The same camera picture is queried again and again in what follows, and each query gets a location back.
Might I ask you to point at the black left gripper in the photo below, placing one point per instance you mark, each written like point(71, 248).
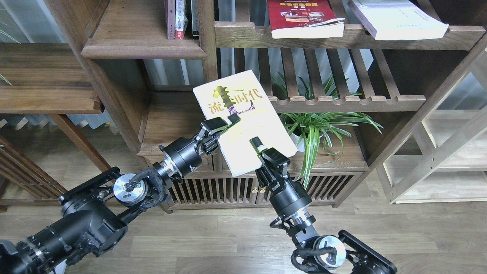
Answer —
point(183, 156)

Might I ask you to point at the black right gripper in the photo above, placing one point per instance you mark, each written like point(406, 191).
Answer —
point(286, 196)

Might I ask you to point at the yellow-green cover book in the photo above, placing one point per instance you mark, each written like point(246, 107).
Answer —
point(242, 94)

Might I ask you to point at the white cover book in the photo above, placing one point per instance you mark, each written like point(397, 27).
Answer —
point(396, 20)

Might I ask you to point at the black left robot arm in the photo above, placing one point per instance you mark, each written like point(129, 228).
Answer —
point(96, 214)

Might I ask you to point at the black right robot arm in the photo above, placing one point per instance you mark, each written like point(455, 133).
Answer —
point(314, 253)

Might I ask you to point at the light wooden shelf unit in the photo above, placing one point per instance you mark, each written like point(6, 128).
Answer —
point(452, 139)

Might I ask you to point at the white plant pot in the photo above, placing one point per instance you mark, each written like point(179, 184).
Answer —
point(298, 141)

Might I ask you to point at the green spider plant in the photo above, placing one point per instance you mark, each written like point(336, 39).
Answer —
point(322, 130)

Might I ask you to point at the dark wooden bookshelf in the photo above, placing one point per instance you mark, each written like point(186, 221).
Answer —
point(395, 81)

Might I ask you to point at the red white upright book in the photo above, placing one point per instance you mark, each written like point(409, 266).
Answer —
point(180, 19)

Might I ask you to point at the red cover book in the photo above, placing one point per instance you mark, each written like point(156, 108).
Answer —
point(304, 19)

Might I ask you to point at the dark upright book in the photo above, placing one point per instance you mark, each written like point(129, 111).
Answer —
point(194, 20)

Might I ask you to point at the pink spine upright book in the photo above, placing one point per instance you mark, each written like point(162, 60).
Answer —
point(170, 18)

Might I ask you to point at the dark wooden side table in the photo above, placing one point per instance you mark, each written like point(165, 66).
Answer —
point(97, 109)

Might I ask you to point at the dark wooden slatted chair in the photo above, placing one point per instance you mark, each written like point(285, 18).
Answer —
point(20, 170)

